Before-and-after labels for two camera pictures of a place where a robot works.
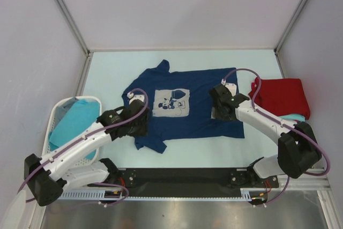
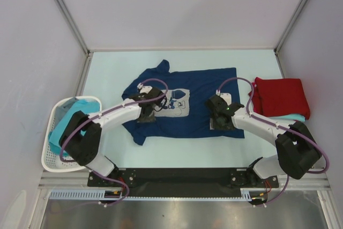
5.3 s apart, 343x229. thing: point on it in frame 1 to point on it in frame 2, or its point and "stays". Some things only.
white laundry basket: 87,161 stays
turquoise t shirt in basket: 81,116 stays
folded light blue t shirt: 293,116 stays
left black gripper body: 139,128 to 150,118
